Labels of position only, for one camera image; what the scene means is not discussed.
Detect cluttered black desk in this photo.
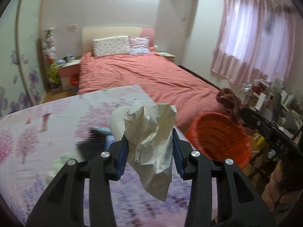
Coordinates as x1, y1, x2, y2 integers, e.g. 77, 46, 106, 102
246, 75, 303, 147

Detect white wire rack shelf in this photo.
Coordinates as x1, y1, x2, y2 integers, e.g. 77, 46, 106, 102
241, 79, 261, 111

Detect white paper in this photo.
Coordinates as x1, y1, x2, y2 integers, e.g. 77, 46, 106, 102
109, 100, 177, 201

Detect pink white nightstand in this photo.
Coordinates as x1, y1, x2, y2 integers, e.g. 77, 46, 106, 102
59, 59, 81, 91

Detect plush toy stack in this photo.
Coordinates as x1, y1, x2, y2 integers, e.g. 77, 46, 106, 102
42, 28, 56, 64

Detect black hair comb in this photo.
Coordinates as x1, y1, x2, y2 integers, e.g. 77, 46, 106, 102
76, 127, 111, 161

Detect pink striped pillow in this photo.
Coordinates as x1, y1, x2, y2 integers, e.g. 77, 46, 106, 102
129, 36, 151, 55

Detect salmon pink bed duvet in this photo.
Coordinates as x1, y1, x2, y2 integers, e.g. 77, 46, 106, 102
79, 50, 224, 133

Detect white floral pillow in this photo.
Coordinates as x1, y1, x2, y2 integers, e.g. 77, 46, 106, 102
92, 36, 130, 58

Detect wall power outlet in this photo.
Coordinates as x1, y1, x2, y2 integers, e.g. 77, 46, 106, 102
67, 24, 78, 30

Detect floral purple pink tablecloth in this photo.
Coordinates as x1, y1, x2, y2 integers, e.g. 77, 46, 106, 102
1, 85, 191, 226

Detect red plastic laundry basket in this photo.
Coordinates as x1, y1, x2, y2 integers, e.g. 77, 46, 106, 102
185, 112, 252, 169

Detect sliding wardrobe with flowers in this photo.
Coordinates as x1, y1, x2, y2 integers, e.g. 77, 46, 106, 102
1, 0, 47, 116

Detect pink striped curtain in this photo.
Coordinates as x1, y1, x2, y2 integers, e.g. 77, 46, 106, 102
211, 0, 297, 86

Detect yellow green plush toy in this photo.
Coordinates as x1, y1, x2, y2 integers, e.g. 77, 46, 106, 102
47, 63, 60, 85

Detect person's right hand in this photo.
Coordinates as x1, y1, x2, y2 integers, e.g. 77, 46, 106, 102
261, 160, 302, 214

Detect red plaid cloth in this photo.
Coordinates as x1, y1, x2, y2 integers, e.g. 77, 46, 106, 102
216, 88, 255, 135

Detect far right nightstand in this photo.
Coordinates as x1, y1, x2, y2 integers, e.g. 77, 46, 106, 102
158, 52, 176, 63

